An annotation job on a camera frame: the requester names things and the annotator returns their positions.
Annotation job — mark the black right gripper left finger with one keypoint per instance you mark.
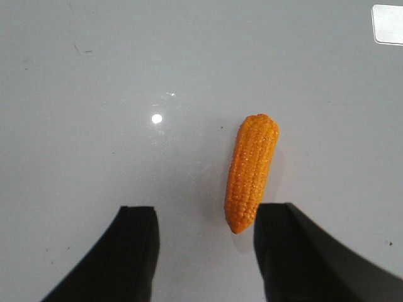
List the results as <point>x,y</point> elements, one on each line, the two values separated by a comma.
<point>121,264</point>

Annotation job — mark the orange corn cob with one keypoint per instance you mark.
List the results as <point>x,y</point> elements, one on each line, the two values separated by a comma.
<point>249,168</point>

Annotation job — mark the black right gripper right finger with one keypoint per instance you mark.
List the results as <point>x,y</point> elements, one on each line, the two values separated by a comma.
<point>299,261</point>

